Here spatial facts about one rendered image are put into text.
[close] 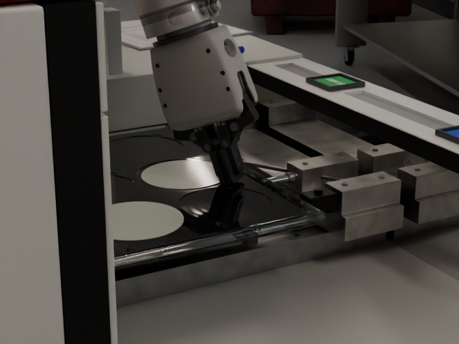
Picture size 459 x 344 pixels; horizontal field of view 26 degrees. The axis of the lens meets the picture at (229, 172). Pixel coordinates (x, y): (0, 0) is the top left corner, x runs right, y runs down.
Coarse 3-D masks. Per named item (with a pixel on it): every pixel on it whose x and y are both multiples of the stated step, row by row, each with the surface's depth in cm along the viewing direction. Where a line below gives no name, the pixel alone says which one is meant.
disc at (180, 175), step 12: (156, 168) 117; (168, 168) 117; (180, 168) 117; (192, 168) 117; (204, 168) 117; (144, 180) 113; (156, 180) 113; (168, 180) 113; (180, 180) 113; (192, 180) 113; (204, 180) 113; (216, 180) 113
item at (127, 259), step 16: (272, 224) 100; (288, 224) 101; (304, 224) 102; (192, 240) 96; (208, 240) 97; (224, 240) 98; (240, 240) 99; (128, 256) 93; (144, 256) 94; (160, 256) 95
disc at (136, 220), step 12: (120, 204) 106; (132, 204) 106; (144, 204) 106; (156, 204) 106; (120, 216) 103; (132, 216) 103; (144, 216) 102; (156, 216) 102; (168, 216) 102; (180, 216) 102; (120, 228) 100; (132, 228) 100; (144, 228) 100; (156, 228) 100; (168, 228) 100; (132, 240) 97
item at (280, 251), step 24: (264, 240) 109; (288, 240) 109; (312, 240) 111; (336, 240) 112; (360, 240) 114; (384, 240) 116; (168, 264) 103; (192, 264) 104; (216, 264) 105; (240, 264) 107; (264, 264) 108; (288, 264) 110; (120, 288) 100; (144, 288) 102; (168, 288) 103; (192, 288) 105
